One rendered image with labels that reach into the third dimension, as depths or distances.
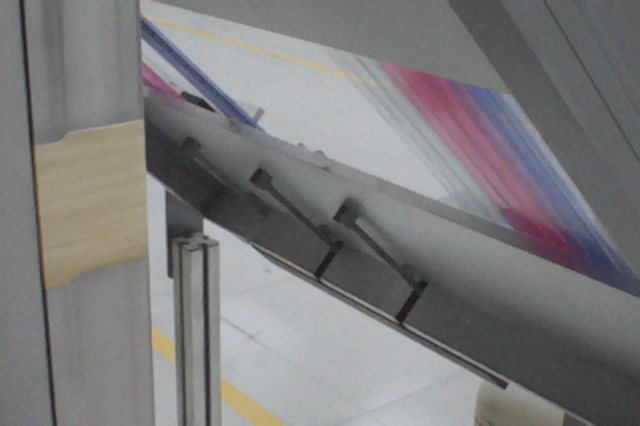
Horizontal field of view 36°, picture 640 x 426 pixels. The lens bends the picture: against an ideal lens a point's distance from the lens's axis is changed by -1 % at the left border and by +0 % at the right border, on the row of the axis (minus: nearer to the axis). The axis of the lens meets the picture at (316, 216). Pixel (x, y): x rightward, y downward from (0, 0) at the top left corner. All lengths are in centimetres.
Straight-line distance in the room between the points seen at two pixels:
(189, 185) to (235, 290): 147
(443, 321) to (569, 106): 56
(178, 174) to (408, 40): 65
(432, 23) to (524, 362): 44
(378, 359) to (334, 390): 17
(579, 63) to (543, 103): 1
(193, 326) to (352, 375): 104
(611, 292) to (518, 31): 32
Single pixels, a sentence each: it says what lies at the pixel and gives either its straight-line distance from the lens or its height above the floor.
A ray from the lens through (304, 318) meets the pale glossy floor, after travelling 235.
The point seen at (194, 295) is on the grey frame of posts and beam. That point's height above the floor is 58.
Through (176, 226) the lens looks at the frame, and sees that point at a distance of 111.
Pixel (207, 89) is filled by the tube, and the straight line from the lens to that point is 77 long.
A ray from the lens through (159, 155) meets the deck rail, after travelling 100.
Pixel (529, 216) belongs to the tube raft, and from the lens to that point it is 54.
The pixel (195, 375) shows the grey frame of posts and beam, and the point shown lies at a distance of 115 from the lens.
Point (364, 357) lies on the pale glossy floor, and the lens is 219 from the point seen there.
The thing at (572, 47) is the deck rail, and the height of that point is 101.
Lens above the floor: 106
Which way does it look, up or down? 21 degrees down
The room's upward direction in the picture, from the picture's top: 2 degrees clockwise
